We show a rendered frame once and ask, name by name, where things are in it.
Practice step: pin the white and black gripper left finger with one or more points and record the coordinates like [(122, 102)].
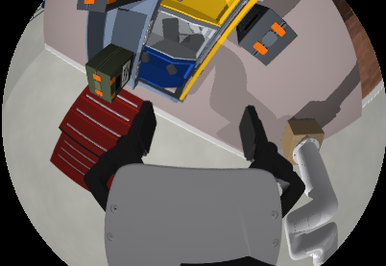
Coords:
[(129, 149)]

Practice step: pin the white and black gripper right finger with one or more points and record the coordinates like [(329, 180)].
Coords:
[(263, 155)]

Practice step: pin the yellow vertical bar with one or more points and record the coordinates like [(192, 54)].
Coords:
[(218, 44)]

